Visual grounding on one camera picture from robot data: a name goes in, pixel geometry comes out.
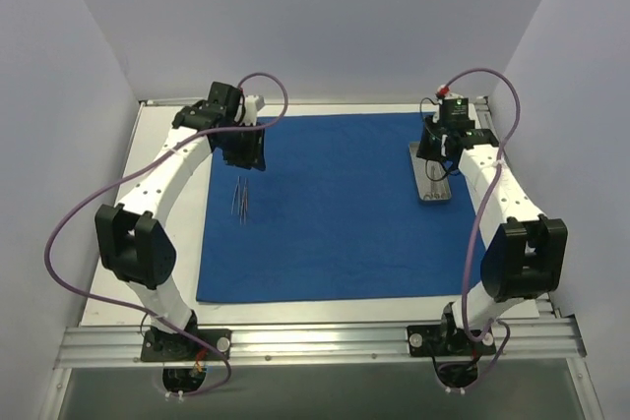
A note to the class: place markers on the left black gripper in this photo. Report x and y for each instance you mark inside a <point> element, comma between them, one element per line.
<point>241,140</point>

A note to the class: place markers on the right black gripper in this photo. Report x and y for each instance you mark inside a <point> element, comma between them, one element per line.
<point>432,143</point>

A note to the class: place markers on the steel tweezers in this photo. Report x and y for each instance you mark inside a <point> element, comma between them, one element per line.
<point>236,198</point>
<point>244,196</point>

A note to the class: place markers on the metal instrument tray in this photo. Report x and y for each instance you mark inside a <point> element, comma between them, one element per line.
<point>418,170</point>

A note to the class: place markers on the blue surgical cloth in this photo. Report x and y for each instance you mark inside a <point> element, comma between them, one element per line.
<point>335,216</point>

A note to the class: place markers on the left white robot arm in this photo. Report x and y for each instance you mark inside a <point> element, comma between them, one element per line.
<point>131,237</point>

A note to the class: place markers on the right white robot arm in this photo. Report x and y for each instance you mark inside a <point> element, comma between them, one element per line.
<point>516,252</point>

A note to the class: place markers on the surgical scissors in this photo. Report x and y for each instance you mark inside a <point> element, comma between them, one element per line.
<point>438,181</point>

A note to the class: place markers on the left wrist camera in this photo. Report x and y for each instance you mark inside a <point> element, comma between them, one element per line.
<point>247,114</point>

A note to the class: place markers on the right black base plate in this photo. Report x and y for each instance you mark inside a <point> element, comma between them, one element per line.
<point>425,341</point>

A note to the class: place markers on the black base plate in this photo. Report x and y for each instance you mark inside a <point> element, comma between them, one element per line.
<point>163,347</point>
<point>425,341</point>

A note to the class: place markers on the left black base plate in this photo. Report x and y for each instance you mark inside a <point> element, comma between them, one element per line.
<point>163,347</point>

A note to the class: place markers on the front aluminium rail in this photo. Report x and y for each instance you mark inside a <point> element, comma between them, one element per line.
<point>277,345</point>

